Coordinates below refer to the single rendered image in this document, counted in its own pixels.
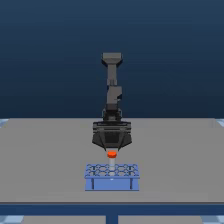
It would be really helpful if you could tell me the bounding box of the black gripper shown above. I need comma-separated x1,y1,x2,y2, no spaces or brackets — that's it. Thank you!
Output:
92,119,133,151

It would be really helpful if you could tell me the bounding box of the blue tube rack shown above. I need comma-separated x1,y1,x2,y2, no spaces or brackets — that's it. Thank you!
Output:
84,162,141,192

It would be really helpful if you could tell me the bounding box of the orange-capped centrifuge tube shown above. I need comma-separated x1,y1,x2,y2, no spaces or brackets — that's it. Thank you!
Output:
106,151,118,178

